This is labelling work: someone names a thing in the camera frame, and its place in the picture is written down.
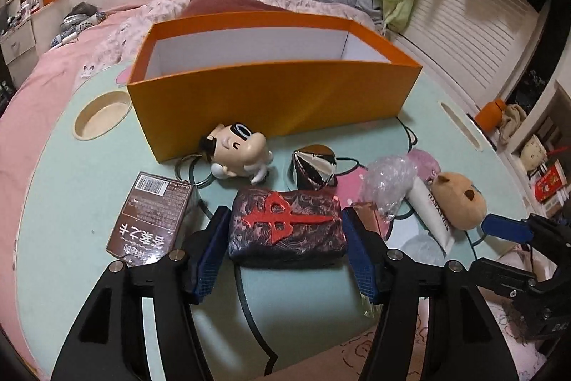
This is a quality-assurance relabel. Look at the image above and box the pink packet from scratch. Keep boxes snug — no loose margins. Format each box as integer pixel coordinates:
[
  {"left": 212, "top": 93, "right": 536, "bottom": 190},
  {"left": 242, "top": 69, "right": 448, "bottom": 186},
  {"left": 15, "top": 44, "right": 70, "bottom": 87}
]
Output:
[{"left": 408, "top": 149, "right": 442, "bottom": 183}]

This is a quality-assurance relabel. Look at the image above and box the orange cardboard box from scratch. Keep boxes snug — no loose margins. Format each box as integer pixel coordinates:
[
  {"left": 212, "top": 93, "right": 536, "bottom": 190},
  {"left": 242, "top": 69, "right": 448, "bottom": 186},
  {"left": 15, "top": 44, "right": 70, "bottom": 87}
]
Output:
[{"left": 126, "top": 10, "right": 424, "bottom": 164}]

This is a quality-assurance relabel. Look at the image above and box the silver cone top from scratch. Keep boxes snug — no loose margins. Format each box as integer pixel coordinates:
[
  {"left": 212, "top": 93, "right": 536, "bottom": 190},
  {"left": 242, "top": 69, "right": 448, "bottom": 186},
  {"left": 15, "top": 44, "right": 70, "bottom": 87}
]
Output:
[{"left": 290, "top": 144, "right": 339, "bottom": 190}]

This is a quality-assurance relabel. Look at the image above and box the brown card box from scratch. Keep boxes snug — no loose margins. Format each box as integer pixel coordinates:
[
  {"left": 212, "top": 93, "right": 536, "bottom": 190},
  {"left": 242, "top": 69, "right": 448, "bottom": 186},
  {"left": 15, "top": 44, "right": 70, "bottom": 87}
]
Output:
[{"left": 106, "top": 171, "right": 194, "bottom": 266}]

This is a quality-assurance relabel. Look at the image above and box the white tube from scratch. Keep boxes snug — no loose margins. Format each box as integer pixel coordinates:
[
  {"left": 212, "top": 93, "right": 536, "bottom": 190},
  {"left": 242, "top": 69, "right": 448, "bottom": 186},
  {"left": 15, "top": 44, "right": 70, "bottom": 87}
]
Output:
[{"left": 406, "top": 176, "right": 456, "bottom": 254}]

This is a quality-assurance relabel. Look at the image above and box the tan plush head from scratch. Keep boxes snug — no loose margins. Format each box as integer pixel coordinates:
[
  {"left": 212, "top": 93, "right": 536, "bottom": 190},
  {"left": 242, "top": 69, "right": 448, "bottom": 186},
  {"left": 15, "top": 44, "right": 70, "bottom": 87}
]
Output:
[{"left": 428, "top": 171, "right": 488, "bottom": 230}]

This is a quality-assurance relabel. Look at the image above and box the clear bubble wrap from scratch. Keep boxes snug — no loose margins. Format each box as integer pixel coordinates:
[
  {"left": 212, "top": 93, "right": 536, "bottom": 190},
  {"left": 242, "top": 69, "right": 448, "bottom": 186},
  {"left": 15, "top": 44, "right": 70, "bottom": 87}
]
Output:
[{"left": 359, "top": 154, "right": 418, "bottom": 223}]

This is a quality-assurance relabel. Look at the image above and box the beige cloth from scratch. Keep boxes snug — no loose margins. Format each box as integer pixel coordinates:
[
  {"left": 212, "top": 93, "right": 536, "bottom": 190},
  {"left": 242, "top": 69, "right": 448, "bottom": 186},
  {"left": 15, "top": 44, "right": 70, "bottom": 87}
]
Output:
[{"left": 497, "top": 103, "right": 529, "bottom": 147}]

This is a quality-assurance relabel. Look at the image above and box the peach floral cloth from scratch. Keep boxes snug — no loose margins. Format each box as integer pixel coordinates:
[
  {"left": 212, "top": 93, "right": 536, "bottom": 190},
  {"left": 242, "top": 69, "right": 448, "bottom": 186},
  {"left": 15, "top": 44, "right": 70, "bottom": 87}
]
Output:
[{"left": 265, "top": 247, "right": 554, "bottom": 381}]

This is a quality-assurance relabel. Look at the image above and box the bundle of clothes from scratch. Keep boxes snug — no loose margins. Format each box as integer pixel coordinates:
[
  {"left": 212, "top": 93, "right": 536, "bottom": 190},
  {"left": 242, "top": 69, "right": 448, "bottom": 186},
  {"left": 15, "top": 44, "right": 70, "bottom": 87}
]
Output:
[{"left": 49, "top": 2, "right": 105, "bottom": 51}]

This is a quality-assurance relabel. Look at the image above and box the floral blanket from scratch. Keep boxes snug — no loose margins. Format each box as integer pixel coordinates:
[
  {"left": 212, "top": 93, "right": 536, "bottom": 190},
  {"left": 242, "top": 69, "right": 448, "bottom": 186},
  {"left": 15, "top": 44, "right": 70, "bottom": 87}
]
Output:
[{"left": 105, "top": 0, "right": 389, "bottom": 65}]

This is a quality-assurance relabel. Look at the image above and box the white nightstand drawer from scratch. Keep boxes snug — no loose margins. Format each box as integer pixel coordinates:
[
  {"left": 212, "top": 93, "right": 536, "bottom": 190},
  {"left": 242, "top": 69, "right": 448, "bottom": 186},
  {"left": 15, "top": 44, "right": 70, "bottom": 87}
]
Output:
[{"left": 0, "top": 17, "right": 39, "bottom": 74}]

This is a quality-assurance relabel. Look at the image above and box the pink bed sheet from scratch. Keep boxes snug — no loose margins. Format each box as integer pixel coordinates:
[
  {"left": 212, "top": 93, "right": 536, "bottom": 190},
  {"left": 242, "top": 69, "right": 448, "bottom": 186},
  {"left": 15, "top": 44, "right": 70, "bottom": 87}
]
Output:
[{"left": 0, "top": 4, "right": 148, "bottom": 364}]

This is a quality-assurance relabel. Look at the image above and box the dark red patterned pouch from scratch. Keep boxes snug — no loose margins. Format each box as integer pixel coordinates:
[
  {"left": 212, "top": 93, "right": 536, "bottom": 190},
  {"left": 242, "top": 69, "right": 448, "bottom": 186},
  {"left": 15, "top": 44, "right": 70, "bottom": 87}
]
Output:
[{"left": 227, "top": 187, "right": 348, "bottom": 270}]

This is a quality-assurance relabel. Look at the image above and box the white slatted door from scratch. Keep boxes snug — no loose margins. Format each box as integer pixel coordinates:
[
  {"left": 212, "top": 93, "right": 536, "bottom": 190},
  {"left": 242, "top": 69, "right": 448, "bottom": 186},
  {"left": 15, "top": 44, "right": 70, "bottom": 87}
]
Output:
[{"left": 399, "top": 0, "right": 551, "bottom": 105}]

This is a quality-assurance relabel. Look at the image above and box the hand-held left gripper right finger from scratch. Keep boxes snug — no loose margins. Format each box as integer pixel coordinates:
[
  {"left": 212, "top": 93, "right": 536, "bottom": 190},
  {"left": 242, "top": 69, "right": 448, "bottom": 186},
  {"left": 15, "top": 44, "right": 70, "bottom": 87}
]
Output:
[{"left": 341, "top": 206, "right": 520, "bottom": 381}]

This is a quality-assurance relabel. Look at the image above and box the red box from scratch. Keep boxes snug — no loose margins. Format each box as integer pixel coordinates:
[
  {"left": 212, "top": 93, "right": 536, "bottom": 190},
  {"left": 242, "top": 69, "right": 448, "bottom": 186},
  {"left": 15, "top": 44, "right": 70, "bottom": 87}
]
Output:
[{"left": 533, "top": 164, "right": 567, "bottom": 203}]

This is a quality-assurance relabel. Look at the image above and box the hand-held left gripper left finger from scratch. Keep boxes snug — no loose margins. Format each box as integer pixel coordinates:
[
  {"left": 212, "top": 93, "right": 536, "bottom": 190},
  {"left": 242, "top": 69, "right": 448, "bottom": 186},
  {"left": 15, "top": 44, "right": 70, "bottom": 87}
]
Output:
[{"left": 50, "top": 205, "right": 233, "bottom": 381}]

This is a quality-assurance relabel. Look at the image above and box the maroon cloth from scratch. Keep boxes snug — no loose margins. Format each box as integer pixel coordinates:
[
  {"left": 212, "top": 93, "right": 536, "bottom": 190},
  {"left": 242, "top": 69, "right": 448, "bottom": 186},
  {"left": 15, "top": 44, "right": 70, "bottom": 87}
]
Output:
[{"left": 183, "top": 0, "right": 286, "bottom": 18}]

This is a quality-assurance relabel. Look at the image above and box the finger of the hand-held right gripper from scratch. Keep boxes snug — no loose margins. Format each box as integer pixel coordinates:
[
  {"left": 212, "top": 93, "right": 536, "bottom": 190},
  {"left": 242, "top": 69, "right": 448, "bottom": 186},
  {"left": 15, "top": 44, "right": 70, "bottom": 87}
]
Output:
[
  {"left": 481, "top": 211, "right": 547, "bottom": 243},
  {"left": 468, "top": 257, "right": 542, "bottom": 297}
]

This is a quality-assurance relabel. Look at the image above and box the orange bottle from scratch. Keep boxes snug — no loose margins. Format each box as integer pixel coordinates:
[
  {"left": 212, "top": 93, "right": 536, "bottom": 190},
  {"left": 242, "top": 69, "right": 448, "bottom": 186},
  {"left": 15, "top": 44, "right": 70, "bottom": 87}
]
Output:
[{"left": 474, "top": 98, "right": 508, "bottom": 132}]

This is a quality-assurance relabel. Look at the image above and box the cartoon figure keychain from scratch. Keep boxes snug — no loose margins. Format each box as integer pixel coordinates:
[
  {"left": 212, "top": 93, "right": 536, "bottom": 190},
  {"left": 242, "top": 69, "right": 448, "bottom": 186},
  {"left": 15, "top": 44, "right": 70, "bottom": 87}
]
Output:
[{"left": 174, "top": 121, "right": 274, "bottom": 187}]

